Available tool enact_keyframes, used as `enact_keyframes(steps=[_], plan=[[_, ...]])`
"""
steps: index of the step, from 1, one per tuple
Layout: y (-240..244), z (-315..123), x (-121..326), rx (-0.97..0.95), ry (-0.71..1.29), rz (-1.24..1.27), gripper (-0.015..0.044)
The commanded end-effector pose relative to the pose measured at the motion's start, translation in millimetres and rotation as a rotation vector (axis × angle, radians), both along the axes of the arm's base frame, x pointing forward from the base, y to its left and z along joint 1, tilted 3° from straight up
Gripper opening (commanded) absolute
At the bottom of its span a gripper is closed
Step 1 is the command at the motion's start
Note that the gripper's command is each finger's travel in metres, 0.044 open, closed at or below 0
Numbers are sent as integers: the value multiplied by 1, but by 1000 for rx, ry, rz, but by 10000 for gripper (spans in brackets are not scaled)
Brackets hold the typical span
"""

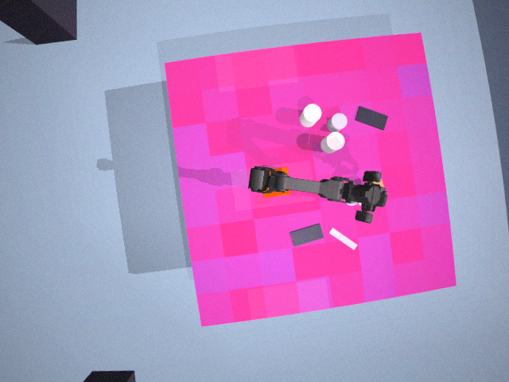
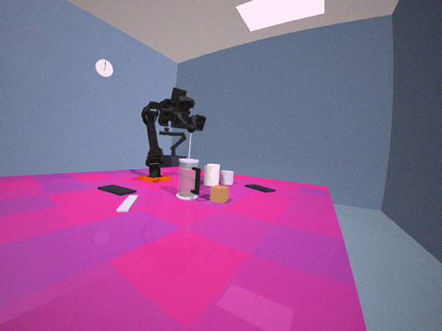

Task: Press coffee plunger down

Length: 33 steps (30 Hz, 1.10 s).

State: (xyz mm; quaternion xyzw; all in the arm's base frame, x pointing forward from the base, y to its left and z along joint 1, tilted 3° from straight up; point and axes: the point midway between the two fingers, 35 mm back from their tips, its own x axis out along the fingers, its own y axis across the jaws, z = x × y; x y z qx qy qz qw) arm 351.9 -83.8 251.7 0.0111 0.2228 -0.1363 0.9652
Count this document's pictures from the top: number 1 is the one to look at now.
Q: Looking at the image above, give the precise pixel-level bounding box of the white flat bar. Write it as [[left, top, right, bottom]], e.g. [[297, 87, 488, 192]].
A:
[[329, 228, 358, 250]]

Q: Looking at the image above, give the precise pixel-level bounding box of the white cylinder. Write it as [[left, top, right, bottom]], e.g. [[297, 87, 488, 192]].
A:
[[321, 132, 345, 153], [299, 103, 322, 127], [327, 114, 348, 132]]

